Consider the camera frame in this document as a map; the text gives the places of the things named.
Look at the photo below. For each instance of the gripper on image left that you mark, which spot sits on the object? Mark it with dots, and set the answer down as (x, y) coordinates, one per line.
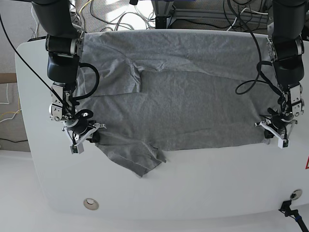
(80, 127)

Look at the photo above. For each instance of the grey T-shirt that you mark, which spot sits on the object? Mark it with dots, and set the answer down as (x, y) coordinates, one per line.
(168, 90)

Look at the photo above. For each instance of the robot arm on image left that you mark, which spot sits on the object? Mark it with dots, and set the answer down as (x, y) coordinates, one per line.
(64, 44)

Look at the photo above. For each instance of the aluminium frame rail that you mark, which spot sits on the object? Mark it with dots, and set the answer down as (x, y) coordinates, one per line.
(165, 8)

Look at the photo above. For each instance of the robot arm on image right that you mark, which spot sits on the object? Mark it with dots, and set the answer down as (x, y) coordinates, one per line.
(286, 19)

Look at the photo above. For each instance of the right table cable grommet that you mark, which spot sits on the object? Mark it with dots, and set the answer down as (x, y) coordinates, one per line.
(296, 194)

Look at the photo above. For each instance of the table cable grommet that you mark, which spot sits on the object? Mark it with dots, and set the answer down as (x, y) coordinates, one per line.
(296, 194)
(91, 204)

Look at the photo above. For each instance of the flat black device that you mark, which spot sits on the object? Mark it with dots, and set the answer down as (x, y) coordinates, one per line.
(36, 39)

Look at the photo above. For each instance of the left table cable grommet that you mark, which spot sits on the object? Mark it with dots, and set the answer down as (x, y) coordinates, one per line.
(91, 204)

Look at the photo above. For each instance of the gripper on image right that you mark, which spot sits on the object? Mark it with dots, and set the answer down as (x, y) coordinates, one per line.
(279, 123)

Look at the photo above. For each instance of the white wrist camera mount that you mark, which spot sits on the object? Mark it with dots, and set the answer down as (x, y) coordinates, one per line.
(283, 138)
(76, 145)

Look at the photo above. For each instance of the wooden board edge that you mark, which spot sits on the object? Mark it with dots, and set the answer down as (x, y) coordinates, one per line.
(6, 78)

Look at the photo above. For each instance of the black clamp with cable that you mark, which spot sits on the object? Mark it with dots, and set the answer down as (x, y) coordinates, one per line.
(288, 212)

